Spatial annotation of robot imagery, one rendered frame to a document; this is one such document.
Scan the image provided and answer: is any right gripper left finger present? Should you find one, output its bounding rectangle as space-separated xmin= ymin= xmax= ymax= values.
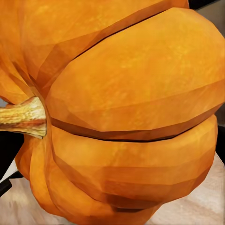
xmin=0 ymin=131 xmax=24 ymax=181

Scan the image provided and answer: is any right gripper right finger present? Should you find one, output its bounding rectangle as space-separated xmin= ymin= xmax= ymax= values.
xmin=216 ymin=125 xmax=225 ymax=164

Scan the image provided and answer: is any pumpkin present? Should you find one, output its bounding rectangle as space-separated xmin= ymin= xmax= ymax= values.
xmin=0 ymin=0 xmax=225 ymax=225

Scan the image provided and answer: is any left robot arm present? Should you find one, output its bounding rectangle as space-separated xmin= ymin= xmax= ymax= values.
xmin=0 ymin=160 xmax=24 ymax=197

